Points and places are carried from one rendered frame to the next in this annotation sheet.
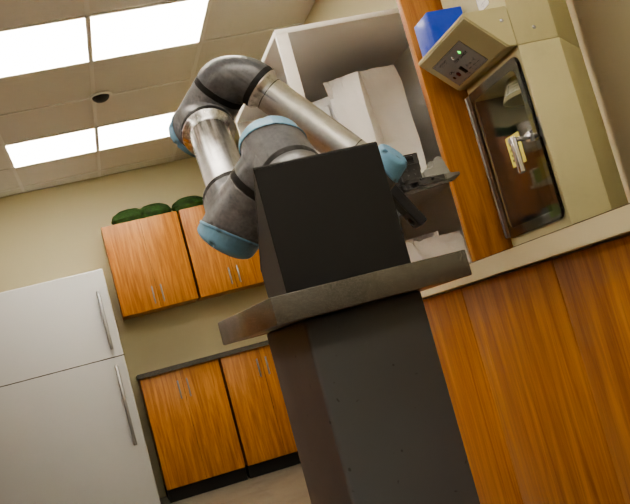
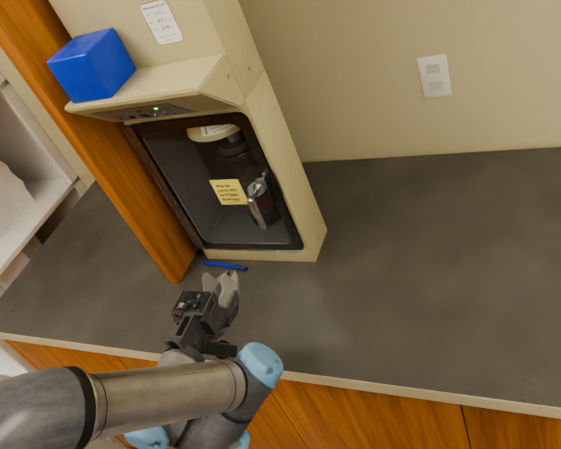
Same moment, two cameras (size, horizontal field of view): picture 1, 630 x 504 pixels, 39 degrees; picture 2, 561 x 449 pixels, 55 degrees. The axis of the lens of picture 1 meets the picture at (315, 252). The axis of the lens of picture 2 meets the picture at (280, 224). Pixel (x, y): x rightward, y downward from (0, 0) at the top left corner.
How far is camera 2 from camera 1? 1.69 m
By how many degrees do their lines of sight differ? 58
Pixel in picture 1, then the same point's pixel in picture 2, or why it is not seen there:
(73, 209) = not seen: outside the picture
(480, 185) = (153, 206)
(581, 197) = (310, 225)
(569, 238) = (535, 410)
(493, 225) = (174, 236)
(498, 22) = (227, 80)
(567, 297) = (470, 411)
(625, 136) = not seen: hidden behind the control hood
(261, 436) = not seen: outside the picture
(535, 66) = (261, 117)
